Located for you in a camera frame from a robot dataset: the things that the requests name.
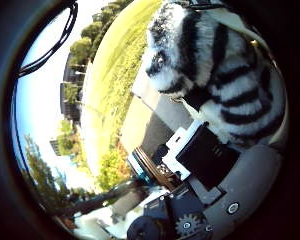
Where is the blue striped metal frame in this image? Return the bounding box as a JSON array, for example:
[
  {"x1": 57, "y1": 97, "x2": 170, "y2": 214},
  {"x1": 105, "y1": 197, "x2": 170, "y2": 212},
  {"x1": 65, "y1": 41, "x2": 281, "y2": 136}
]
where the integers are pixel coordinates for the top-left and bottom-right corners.
[{"x1": 128, "y1": 146, "x2": 178, "y2": 192}]

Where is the black white striped plush toy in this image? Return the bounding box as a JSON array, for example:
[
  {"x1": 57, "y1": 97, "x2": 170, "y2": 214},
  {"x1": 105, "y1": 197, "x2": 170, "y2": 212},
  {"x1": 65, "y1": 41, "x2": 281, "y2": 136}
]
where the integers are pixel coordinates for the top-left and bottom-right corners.
[{"x1": 144, "y1": 0, "x2": 288, "y2": 152}]

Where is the small grey distant building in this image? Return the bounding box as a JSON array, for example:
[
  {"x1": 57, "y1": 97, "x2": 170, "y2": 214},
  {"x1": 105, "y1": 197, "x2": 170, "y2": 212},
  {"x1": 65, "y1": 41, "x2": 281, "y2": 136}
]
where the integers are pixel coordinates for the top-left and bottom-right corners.
[{"x1": 49, "y1": 139, "x2": 62, "y2": 156}]

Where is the thick black looped cable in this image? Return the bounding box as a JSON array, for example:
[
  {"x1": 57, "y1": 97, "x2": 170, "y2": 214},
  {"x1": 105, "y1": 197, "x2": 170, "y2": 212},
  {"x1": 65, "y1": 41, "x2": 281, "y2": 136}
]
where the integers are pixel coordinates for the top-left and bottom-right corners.
[{"x1": 16, "y1": 1, "x2": 79, "y2": 78}]

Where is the black white checker marker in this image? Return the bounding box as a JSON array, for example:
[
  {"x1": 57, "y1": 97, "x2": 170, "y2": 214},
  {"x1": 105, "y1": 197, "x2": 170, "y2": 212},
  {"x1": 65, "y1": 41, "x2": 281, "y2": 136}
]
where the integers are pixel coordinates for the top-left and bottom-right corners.
[{"x1": 156, "y1": 163, "x2": 173, "y2": 178}]

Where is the thin black cable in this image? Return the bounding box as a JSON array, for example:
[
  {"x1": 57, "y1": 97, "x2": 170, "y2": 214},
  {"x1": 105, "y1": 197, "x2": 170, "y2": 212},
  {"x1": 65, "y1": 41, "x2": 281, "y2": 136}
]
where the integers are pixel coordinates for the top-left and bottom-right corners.
[{"x1": 9, "y1": 76, "x2": 38, "y2": 188}]

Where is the dark distant building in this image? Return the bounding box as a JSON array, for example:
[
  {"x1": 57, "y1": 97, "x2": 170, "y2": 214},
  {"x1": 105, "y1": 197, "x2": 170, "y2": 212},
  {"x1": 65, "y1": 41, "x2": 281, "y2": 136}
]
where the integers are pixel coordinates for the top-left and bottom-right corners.
[{"x1": 59, "y1": 54, "x2": 85, "y2": 123}]

